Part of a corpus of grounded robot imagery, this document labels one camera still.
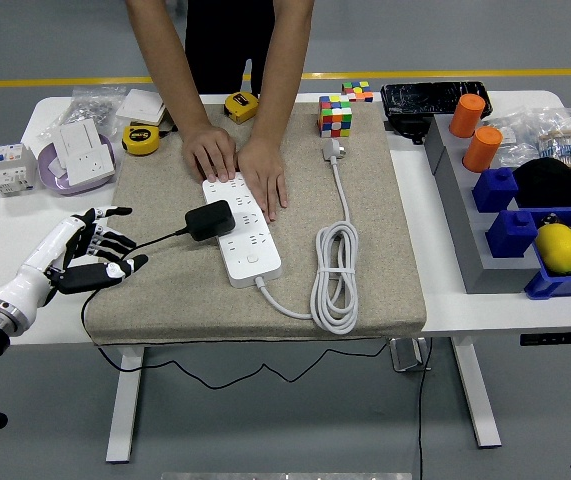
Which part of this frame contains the blue block with knob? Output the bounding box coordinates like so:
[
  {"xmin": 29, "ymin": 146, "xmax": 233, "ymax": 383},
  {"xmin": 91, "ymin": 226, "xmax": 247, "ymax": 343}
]
[
  {"xmin": 472, "ymin": 167, "xmax": 520, "ymax": 214},
  {"xmin": 485, "ymin": 209, "xmax": 539, "ymax": 260}
]

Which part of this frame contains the black table control panel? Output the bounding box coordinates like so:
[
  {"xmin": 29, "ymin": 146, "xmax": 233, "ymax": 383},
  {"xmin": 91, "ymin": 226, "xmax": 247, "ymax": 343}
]
[{"xmin": 518, "ymin": 330, "xmax": 571, "ymax": 347}]

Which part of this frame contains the grey stepped block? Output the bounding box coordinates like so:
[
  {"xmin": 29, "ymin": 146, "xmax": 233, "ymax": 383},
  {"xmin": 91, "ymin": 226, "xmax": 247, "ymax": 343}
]
[{"xmin": 423, "ymin": 113, "xmax": 541, "ymax": 295}]

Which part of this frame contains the blue plastic bin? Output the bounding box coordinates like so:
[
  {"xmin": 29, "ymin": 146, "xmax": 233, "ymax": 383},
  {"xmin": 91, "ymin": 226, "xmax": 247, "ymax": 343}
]
[{"xmin": 523, "ymin": 205, "xmax": 571, "ymax": 301}]

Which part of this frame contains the large colourful puzzle cube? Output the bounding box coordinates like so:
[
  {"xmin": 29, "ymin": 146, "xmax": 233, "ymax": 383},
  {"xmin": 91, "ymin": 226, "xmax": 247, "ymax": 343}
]
[{"xmin": 317, "ymin": 93, "xmax": 354, "ymax": 140}]

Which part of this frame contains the person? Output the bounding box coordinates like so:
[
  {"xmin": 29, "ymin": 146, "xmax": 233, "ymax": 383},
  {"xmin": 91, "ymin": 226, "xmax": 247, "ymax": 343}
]
[{"xmin": 184, "ymin": 0, "xmax": 277, "ymax": 96}]

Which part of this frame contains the clear bag of screws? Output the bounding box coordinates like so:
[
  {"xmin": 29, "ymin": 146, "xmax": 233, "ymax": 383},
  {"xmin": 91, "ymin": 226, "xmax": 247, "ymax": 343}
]
[{"xmin": 38, "ymin": 85, "xmax": 127, "ymax": 141}]

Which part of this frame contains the white circuit breaker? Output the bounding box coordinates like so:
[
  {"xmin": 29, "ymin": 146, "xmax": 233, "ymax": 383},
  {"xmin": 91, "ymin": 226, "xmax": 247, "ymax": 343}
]
[{"xmin": 0, "ymin": 143, "xmax": 39, "ymax": 197}]

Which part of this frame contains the clear bag of small parts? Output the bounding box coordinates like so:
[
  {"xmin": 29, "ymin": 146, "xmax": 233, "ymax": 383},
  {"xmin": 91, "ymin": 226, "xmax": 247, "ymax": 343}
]
[{"xmin": 482, "ymin": 113, "xmax": 541, "ymax": 170}]

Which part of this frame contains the clear bag of resistors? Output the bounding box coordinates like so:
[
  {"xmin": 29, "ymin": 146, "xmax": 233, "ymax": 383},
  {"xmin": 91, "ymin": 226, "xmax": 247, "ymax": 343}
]
[{"xmin": 532, "ymin": 106, "xmax": 571, "ymax": 169}]

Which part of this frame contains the black plastic tray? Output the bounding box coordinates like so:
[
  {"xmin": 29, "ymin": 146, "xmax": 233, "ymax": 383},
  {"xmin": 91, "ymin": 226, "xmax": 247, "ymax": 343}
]
[{"xmin": 380, "ymin": 79, "xmax": 495, "ymax": 126}]

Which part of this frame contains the white power strip with cord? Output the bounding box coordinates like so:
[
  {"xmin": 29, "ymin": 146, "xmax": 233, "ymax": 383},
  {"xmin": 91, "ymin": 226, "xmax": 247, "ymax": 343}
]
[{"xmin": 201, "ymin": 138, "xmax": 360, "ymax": 335}]

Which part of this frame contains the person's right hand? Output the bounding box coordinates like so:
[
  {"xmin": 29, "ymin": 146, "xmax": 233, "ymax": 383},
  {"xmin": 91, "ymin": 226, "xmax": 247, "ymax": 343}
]
[{"xmin": 181, "ymin": 123, "xmax": 240, "ymax": 184}]

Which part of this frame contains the yellow lemon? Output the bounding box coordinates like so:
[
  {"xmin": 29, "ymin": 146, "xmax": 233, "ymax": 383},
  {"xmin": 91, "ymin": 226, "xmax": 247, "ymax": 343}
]
[{"xmin": 534, "ymin": 223, "xmax": 571, "ymax": 275}]

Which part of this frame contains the white wall socket panel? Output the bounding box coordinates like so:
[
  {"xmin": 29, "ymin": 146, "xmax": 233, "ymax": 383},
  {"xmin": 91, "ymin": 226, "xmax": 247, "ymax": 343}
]
[{"xmin": 64, "ymin": 144, "xmax": 117, "ymax": 185}]

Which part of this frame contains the purple plate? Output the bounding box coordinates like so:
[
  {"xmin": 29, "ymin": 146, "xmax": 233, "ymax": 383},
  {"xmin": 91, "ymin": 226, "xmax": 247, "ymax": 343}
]
[{"xmin": 37, "ymin": 133, "xmax": 118, "ymax": 196}]

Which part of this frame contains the yellow round tape measure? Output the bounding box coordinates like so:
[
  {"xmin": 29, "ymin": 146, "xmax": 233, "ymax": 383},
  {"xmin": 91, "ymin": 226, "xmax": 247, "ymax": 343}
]
[{"xmin": 121, "ymin": 122, "xmax": 181, "ymax": 157}]

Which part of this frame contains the small colourful puzzle cube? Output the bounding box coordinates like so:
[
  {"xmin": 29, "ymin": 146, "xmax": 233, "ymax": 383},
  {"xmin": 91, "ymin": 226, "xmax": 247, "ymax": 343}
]
[{"xmin": 341, "ymin": 79, "xmax": 374, "ymax": 104}]

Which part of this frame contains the grey-brown mat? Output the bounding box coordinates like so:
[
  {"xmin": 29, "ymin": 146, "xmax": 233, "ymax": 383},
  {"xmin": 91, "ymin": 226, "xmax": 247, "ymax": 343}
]
[{"xmin": 84, "ymin": 101, "xmax": 427, "ymax": 346}]

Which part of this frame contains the black hanging cable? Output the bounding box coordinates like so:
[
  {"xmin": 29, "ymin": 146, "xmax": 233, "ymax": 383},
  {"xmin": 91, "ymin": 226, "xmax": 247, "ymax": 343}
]
[{"xmin": 416, "ymin": 337, "xmax": 435, "ymax": 480}]

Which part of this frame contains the yellow square tape measure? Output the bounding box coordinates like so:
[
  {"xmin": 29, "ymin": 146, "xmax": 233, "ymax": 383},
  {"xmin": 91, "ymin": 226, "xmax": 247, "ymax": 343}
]
[{"xmin": 223, "ymin": 91, "xmax": 261, "ymax": 125}]

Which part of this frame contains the orange cylinder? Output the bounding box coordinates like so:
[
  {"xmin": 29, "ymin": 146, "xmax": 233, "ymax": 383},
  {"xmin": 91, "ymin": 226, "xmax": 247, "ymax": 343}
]
[
  {"xmin": 462, "ymin": 125, "xmax": 504, "ymax": 174},
  {"xmin": 448, "ymin": 93, "xmax": 487, "ymax": 139}
]

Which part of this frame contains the person's left hand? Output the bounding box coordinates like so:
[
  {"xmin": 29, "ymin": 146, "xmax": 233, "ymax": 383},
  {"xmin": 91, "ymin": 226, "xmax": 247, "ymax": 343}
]
[{"xmin": 237, "ymin": 137, "xmax": 289, "ymax": 224}]

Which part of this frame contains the black cloth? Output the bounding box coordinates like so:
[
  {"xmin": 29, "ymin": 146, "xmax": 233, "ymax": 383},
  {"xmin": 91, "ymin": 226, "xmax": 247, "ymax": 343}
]
[{"xmin": 512, "ymin": 157, "xmax": 571, "ymax": 210}]

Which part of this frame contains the white table leg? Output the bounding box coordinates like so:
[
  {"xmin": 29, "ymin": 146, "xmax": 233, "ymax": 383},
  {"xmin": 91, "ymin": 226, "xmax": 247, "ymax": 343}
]
[
  {"xmin": 105, "ymin": 344, "xmax": 146, "ymax": 464},
  {"xmin": 452, "ymin": 335, "xmax": 503, "ymax": 448}
]

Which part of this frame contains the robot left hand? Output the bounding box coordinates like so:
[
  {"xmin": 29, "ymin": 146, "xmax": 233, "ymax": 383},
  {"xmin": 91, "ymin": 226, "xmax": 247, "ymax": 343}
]
[{"xmin": 0, "ymin": 205, "xmax": 150, "ymax": 322}]

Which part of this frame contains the black power adapter with cord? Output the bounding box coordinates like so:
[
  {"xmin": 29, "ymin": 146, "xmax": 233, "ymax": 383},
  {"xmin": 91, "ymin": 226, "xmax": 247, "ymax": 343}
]
[{"xmin": 80, "ymin": 199, "xmax": 396, "ymax": 392}]

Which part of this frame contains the white wall switch panel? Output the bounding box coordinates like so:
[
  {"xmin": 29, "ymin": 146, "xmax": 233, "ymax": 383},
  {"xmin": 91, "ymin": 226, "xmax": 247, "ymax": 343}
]
[
  {"xmin": 58, "ymin": 118, "xmax": 104, "ymax": 169},
  {"xmin": 114, "ymin": 88, "xmax": 169, "ymax": 127}
]

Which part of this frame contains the silver metal bracket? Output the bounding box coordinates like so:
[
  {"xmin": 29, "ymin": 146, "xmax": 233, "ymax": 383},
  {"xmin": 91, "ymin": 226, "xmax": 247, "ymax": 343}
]
[{"xmin": 389, "ymin": 337, "xmax": 432, "ymax": 373}]

